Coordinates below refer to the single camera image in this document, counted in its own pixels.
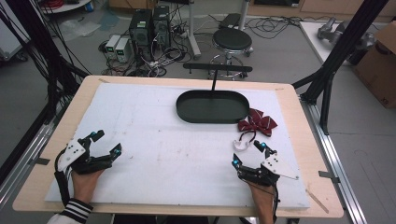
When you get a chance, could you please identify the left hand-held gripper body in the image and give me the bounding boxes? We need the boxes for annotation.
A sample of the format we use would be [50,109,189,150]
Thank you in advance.
[55,136,115,175]

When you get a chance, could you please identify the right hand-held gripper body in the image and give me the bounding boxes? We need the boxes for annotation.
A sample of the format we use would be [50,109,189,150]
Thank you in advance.
[237,152,301,189]

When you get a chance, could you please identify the red striped bow tie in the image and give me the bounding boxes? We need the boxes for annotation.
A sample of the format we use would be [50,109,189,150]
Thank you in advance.
[232,107,278,153]

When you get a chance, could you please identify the person's left hand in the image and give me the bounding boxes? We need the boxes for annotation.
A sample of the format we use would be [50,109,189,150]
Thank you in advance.
[70,167,106,205]

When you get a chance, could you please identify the person's right hand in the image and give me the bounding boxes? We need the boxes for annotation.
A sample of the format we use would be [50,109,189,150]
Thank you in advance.
[247,181,276,224]

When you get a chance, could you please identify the thin wooden stick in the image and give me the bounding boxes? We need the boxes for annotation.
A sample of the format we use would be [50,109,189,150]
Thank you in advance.
[304,189,330,215]

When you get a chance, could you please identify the white foam board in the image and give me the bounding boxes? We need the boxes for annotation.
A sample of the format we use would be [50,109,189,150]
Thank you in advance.
[44,82,311,210]

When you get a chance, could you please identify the black oval tray with T-stand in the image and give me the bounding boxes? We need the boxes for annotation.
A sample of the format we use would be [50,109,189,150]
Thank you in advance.
[176,63,254,125]

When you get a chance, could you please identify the white power supply unit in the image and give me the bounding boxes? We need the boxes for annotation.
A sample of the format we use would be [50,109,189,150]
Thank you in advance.
[105,34,121,60]
[114,37,131,64]

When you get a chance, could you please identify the black round stool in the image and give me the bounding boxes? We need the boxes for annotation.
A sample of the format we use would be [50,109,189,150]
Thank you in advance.
[207,27,254,78]

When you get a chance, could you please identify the black computer tower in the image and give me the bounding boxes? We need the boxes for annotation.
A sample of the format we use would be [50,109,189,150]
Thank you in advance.
[152,5,172,50]
[128,8,154,62]

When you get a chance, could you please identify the white platform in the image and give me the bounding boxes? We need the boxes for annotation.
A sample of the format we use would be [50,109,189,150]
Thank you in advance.
[299,21,381,66]

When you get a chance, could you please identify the white equipment case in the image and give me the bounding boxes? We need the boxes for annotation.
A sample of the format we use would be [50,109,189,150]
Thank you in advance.
[0,0,32,62]

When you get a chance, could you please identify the black flat device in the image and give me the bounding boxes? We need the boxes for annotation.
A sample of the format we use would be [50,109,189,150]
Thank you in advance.
[219,12,242,30]

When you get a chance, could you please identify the round white table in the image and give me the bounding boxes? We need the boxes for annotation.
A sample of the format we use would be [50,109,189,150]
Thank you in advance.
[39,0,94,15]

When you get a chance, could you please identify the grey table leg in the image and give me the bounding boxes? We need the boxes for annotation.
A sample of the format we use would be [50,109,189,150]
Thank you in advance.
[237,0,251,32]
[187,0,203,60]

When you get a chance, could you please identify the grey robot part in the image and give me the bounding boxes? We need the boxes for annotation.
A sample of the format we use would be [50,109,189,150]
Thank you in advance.
[317,17,376,50]

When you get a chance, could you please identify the brown cardboard box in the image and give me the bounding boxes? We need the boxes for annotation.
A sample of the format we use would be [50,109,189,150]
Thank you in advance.
[353,21,396,109]

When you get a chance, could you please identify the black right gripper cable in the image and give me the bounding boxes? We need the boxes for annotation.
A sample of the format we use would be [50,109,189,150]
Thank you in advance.
[270,183,281,224]

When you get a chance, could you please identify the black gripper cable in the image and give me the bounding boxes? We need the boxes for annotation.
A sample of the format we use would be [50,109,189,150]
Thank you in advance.
[270,183,281,224]
[53,148,72,208]

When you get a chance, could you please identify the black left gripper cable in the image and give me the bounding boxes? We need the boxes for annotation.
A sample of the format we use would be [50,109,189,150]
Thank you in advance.
[53,148,72,208]

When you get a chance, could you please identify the aluminium rail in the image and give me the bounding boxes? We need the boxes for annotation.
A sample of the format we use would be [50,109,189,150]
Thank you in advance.
[0,102,68,209]
[299,94,368,224]

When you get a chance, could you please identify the black metal frame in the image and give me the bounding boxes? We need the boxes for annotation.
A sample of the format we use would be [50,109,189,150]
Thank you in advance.
[291,0,390,135]
[0,0,90,125]

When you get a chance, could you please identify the tangle of floor cables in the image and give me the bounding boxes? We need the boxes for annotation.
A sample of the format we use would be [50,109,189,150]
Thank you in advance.
[97,6,331,78]

